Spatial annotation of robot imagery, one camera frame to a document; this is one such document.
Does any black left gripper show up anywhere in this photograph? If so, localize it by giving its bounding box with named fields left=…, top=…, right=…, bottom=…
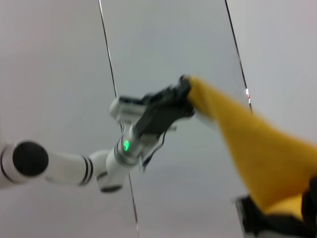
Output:
left=135, top=74, right=196, bottom=135

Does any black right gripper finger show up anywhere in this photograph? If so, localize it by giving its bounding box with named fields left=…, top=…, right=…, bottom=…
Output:
left=234, top=195, right=304, bottom=238
left=301, top=176, right=317, bottom=238

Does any yellow and grey towel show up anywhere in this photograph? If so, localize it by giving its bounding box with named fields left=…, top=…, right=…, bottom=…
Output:
left=186, top=75, right=317, bottom=220

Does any left gripper cable with plug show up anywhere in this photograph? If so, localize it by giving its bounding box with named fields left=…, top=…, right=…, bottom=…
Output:
left=140, top=123, right=178, bottom=173

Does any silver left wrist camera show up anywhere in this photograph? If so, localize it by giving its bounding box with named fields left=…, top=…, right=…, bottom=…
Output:
left=108, top=95, right=147, bottom=124

